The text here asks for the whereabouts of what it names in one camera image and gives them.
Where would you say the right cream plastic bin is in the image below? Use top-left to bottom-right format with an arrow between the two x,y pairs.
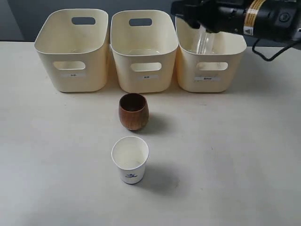
175,18 -> 247,93

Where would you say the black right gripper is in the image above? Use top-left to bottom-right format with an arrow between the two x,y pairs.
170,0 -> 251,33

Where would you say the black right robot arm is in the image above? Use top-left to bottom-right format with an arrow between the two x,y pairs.
171,0 -> 301,49

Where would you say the black cable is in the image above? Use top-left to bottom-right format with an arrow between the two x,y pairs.
252,39 -> 297,62

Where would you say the cream plastic bin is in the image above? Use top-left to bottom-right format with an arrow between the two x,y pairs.
34,8 -> 109,92
175,18 -> 247,93
111,10 -> 178,93

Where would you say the clear plastic bottle white cap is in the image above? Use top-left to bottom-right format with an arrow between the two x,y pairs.
191,27 -> 215,55

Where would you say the white paper cup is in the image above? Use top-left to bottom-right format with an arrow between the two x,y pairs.
111,136 -> 149,185

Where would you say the middle cream plastic bin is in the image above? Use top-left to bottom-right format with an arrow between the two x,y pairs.
111,10 -> 178,93

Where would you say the brown wooden cup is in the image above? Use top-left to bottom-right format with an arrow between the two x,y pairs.
119,93 -> 150,131

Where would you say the left cream plastic bin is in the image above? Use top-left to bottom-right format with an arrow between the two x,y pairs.
34,8 -> 109,92

